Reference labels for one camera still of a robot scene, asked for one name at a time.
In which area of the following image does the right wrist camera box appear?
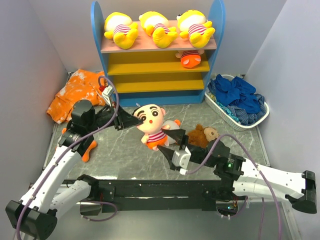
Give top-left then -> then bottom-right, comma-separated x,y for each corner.
171,147 -> 192,175

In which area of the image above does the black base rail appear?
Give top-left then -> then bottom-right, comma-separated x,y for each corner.
59,178 -> 251,213

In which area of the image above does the yellow frog plush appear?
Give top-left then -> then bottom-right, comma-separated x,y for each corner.
103,12 -> 139,50
176,9 -> 216,49
138,11 -> 178,49

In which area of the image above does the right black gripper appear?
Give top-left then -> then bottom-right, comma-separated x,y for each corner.
157,128 -> 216,171

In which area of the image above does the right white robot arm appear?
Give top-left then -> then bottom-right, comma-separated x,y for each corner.
159,129 -> 317,214

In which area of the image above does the boy doll striped shirt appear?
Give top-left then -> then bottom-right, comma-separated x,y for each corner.
175,49 -> 205,69

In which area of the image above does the blue pink yellow toy shelf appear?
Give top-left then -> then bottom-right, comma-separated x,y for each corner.
90,0 -> 226,107

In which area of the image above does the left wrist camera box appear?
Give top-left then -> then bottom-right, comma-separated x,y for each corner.
99,85 -> 114,107

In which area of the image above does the orange white tie-dye cloth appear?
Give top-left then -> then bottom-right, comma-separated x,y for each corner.
46,69 -> 106,124

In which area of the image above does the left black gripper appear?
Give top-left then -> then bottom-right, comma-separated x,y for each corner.
86,101 -> 143,132

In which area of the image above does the yellow frog plush front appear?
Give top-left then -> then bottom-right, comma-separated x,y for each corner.
176,9 -> 216,49

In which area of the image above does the plush purple dotted dress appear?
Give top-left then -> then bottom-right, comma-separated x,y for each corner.
58,127 -> 98,163

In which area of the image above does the white plush blue dotted dress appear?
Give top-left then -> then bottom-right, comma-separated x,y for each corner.
162,119 -> 181,145

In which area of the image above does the brown monkey plush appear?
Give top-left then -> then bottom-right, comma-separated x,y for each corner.
187,124 -> 220,148

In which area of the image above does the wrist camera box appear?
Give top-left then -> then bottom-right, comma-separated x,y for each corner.
99,85 -> 114,107
171,147 -> 192,175

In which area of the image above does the blue clothes pile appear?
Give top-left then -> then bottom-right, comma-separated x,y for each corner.
207,74 -> 266,126

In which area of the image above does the white plastic laundry basket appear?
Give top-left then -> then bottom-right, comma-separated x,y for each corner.
204,73 -> 271,131

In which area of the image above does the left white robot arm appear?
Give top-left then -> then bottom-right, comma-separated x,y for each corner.
5,100 -> 143,240

